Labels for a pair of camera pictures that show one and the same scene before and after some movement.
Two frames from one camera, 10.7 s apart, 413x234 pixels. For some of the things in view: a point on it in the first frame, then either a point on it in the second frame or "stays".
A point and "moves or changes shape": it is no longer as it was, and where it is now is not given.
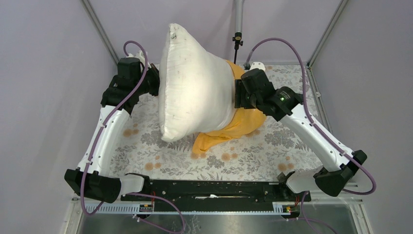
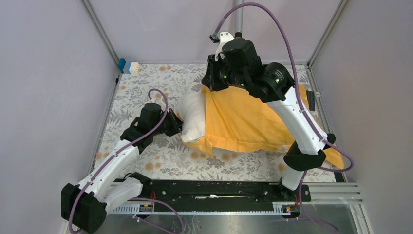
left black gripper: (155, 71) → (176, 123)
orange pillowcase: (244, 122) moves or changes shape
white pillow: (197, 87) moves or changes shape
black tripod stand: (238, 5) stays
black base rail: (215, 195) stays
